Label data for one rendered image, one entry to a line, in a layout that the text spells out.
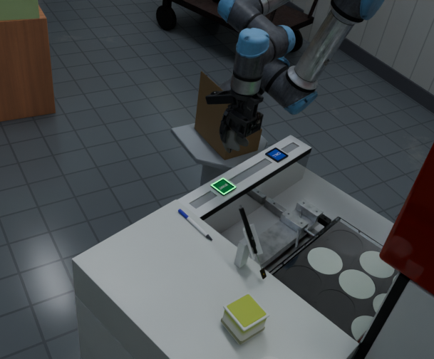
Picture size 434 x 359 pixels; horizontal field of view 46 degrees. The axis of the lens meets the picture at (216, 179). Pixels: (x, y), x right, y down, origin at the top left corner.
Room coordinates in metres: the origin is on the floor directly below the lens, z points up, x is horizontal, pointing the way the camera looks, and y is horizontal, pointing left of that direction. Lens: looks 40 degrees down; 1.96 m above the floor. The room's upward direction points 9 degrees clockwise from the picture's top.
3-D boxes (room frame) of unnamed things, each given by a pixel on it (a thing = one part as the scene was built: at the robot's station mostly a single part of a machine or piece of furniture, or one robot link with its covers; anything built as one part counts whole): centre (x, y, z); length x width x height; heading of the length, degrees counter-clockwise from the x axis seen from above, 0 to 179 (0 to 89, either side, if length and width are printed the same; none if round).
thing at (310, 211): (1.21, -0.30, 0.89); 0.08 x 0.03 x 0.03; 52
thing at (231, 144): (1.15, -0.03, 1.14); 0.06 x 0.03 x 0.09; 52
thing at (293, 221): (1.15, -0.25, 0.89); 0.08 x 0.03 x 0.03; 52
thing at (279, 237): (1.08, -0.21, 0.87); 0.36 x 0.08 x 0.03; 142
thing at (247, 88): (1.17, -0.04, 1.33); 0.08 x 0.08 x 0.05
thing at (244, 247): (0.87, -0.11, 1.03); 0.06 x 0.04 x 0.13; 52
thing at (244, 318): (0.69, -0.11, 1.00); 0.07 x 0.07 x 0.07; 43
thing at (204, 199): (1.27, -0.10, 0.89); 0.55 x 0.09 x 0.14; 142
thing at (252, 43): (1.17, -0.04, 1.41); 0.09 x 0.08 x 0.11; 146
